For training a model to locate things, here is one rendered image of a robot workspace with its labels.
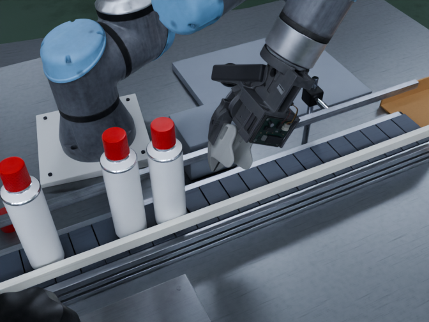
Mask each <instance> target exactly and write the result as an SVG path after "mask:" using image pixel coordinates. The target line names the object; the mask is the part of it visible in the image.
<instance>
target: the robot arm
mask: <svg viewBox="0 0 429 322"><path fill-rule="evenodd" d="M245 1H246V0H96V1H95V4H94V5H95V8H96V12H97V16H98V20H97V21H94V20H90V19H76V20H75V21H74V22H71V21H68V22H65V23H63V24H61V25H59V26H57V27H55V28H54V29H53V30H52V31H50V32H49V33H48V34H47V35H46V37H45V38H44V39H43V41H42V43H41V49H40V56H41V60H42V63H43V71H44V73H45V75H46V77H47V78H48V81H49V84H50V87H51V90H52V93H53V95H54V99H55V101H56V104H57V108H58V110H59V113H60V120H59V141H60V143H61V147H62V149H63V151H64V153H65V154H66V155H67V156H69V157H70V158H72V159H74V160H77V161H79V162H99V161H100V157H101V155H102V154H103V153H104V152H105V151H104V147H103V141H102V133H104V131H105V130H106V129H108V128H112V127H119V128H122V129H123V130H125V131H126V134H127V139H128V146H129V147H130V146H131V145H132V143H133V141H134V139H135V136H136V128H135V123H134V120H133V118H132V116H131V114H130V113H129V112H128V110H127V109H126V107H125V106H124V104H123V103H122V101H121V100H120V99H119V94H118V90H117V84H118V83H119V82H121V81H122V80H124V79H125V78H127V77H128V76H130V75H131V74H133V73H135V72H136V71H137V70H139V69H141V68H142V67H144V66H146V65H147V64H148V63H150V62H152V61H154V60H156V59H158V58H159V57H160V56H161V55H162V54H163V53H164V52H166V51H167V50H168V49H169V48H170V47H171V45H172V44H173V42H174V38H175V34H179V35H190V34H193V33H195V32H197V31H200V30H201V29H203V28H205V27H207V26H210V25H211V24H214V23H215V22H216V21H218V20H219V19H220V17H222V16H223V15H225V14H226V13H228V12H229V11H231V10H232V9H234V8H235V7H237V6H238V5H240V4H241V3H243V2H245ZM284 1H285V2H286V3H285V6H284V7H283V9H282V11H281V13H280V14H279V16H278V18H277V19H276V21H275V23H274V25H273V26H272V28H271V30H270V32H269V34H268V35H267V37H266V39H265V42H266V44H264V46H263V48H262V50H261V52H260V56H261V58H262V59H263V60H264V61H265V62H266V63H267V65H263V64H244V65H236V64H234V63H227V64H225V65H214V66H213V70H212V74H211V79H212V80H213V81H217V82H221V84H223V85H224V86H226V87H229V88H231V91H230V92H229V93H228V95H227V96H226V97H225V98H222V100H221V102H220V104H219V106H218V107H217V108H216V110H215V111H214V113H213V115H212V117H211V121H210V124H209V133H208V147H207V158H208V163H209V168H210V170H211V171H214V172H216V171H218V170H219V169H221V168H222V167H224V166H225V167H228V168H230V167H231V166H232V164H233V163H235V164H237V165H238V166H240V167H241V168H243V169H245V170H247V169H249V168H250V167H251V166H252V164H253V158H252V153H251V146H252V144H260V145H265V146H273V147H280V148H283V146H284V144H285V143H286V141H287V139H288V138H289V137H290V135H291V133H292V132H293V130H294V129H295V127H296V126H297V124H298V123H299V121H300V120H301V119H300V118H299V117H298V116H297V114H298V108H297V107H296V106H295V105H294V103H293V101H294V99H295V98H296V96H297V94H298V93H299V91H300V90H301V88H305V89H309V90H310V89H311V88H312V86H313V84H314V83H315V81H314V80H313V79H312V78H311V77H310V76H309V75H308V72H309V71H310V69H311V68H313V66H314V65H315V63H316V62H317V60H318V58H319V57H320V55H321V54H322V52H323V51H324V49H325V48H326V46H327V44H328V43H329V41H330V39H331V38H332V37H333V35H334V33H335V32H336V30H337V29H338V27H339V25H340V24H341V22H342V20H343V19H344V17H345V16H346V14H347V13H348V11H349V10H350V8H351V6H352V5H353V3H354V2H356V1H357V0H284ZM290 106H294V107H295V108H296V109H297V111H296V113H294V112H293V111H292V110H291V108H290ZM232 121H233V122H234V123H235V124H236V125H233V124H231V123H232ZM285 136H286V137H285Z"/></svg>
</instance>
